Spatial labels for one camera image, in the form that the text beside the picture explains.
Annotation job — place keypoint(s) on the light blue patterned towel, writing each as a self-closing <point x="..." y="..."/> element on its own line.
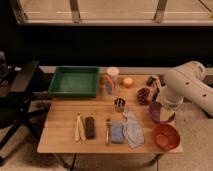
<point x="132" y="130"/>

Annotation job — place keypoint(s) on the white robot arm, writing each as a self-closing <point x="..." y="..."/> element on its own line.
<point x="186" y="81"/>

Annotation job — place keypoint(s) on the green plastic tray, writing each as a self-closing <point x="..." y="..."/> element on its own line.
<point x="75" y="81"/>

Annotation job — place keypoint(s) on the clear jar with white lid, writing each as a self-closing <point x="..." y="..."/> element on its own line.
<point x="110" y="79"/>

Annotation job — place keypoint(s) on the small metal cup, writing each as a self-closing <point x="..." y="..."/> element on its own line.
<point x="119" y="104"/>

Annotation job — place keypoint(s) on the orange fruit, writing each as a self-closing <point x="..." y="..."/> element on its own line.
<point x="127" y="82"/>

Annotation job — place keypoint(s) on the metal fork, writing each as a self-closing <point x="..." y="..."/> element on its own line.
<point x="107" y="130"/>

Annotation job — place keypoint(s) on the brown pine cone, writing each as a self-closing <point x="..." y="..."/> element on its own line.
<point x="143" y="95"/>

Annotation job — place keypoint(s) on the wooden table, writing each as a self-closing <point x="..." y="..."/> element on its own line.
<point x="59" y="129"/>

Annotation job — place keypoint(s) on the black rectangular block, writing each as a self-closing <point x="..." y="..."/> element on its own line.
<point x="90" y="127"/>

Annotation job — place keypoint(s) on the blue sponge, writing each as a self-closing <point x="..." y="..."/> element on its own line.
<point x="117" y="133"/>

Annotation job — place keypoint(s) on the yellow banana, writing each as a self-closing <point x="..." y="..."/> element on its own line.
<point x="79" y="130"/>

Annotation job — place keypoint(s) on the purple bowl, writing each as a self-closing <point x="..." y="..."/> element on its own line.
<point x="161" y="114"/>

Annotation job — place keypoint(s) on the red-brown bowl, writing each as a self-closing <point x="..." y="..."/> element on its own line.
<point x="166" y="137"/>

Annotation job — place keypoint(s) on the black office chair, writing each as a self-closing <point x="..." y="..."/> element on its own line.
<point x="15" y="98"/>

